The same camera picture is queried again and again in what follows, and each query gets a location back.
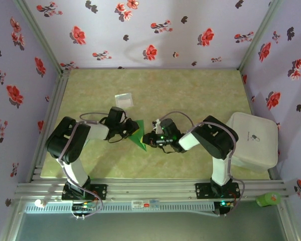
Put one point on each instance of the green paper sheet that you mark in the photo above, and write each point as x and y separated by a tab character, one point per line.
140	141

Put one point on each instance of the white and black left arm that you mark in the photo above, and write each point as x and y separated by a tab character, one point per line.
65	145

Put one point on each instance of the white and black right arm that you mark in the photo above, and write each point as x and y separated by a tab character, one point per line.
215	140

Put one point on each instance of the clear plastic bag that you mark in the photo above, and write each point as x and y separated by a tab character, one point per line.
124	101

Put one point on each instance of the small red label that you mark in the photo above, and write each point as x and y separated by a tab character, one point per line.
147	205

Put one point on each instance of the white barcode label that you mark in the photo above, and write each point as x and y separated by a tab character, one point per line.
137	204

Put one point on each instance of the small circuit board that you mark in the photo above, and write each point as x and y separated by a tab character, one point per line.
84	206
224	204

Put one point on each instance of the white storage box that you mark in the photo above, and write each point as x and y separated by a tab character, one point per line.
256	145

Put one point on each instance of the small white cap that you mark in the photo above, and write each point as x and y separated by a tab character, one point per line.
40	202

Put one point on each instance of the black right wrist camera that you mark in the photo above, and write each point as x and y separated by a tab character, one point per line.
169	126

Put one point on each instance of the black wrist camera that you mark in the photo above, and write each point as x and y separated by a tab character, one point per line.
116	114
169	126

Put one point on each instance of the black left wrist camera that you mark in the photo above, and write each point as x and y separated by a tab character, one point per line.
116	114

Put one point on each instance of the aluminium mounting rail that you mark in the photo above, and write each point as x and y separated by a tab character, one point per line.
150	188

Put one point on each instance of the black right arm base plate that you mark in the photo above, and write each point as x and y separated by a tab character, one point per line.
203	190

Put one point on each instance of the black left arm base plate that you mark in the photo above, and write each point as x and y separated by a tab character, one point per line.
100	192

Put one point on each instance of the aluminium frame post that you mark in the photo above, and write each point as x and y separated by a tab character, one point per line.
12	221
259	35
286	221
40	35

